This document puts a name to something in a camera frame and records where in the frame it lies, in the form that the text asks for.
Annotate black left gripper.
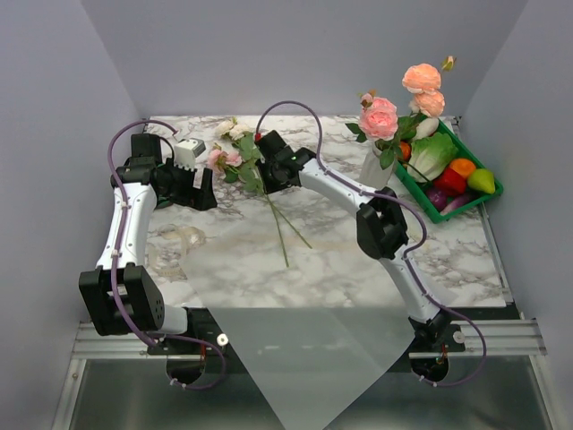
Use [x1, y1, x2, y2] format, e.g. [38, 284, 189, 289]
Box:
[159, 158, 218, 211]

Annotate small pink rose stem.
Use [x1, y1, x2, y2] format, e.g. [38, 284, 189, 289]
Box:
[207, 144, 312, 255]

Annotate white rose stem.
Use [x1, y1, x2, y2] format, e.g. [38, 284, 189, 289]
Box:
[215, 117, 290, 268]

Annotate pink double rose stem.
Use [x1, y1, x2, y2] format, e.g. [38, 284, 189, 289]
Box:
[346, 90, 399, 169]

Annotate white wrapping paper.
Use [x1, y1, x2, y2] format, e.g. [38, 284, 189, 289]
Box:
[181, 218, 414, 429]

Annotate peach rose stem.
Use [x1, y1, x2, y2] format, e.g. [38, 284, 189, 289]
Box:
[398, 56, 457, 142]

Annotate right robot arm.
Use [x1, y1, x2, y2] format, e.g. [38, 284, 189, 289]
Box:
[254, 131, 451, 351]

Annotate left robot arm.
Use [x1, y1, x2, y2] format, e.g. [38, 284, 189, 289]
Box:
[79, 133, 217, 354]

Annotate white ribbed vase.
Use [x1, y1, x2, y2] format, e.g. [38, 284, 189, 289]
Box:
[358, 145, 396, 190]

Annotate small orange toy vegetable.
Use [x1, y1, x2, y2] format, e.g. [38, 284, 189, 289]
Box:
[399, 141, 412, 162]

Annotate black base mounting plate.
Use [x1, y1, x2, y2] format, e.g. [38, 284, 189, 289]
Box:
[90, 306, 471, 375]

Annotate green plastic basket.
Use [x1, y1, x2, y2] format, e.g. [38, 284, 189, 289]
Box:
[395, 118, 503, 224]

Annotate toy green cabbage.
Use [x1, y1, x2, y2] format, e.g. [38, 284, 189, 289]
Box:
[406, 133, 458, 183]

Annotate white toy radish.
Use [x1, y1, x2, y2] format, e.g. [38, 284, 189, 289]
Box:
[414, 117, 440, 140]

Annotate toy purple eggplant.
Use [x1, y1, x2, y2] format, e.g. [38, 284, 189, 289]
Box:
[425, 187, 477, 215]

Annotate toy red pepper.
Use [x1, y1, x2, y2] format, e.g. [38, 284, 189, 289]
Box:
[433, 168, 466, 197]

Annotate toy orange fruit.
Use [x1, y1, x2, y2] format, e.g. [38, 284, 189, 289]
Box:
[449, 158, 476, 179]

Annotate toy yellow-green pear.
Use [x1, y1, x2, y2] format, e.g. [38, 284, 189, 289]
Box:
[466, 168, 496, 194]

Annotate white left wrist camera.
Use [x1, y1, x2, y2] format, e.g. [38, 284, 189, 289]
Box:
[174, 139, 206, 170]

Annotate aluminium frame rail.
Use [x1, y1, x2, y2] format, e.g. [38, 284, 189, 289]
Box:
[48, 320, 171, 430]

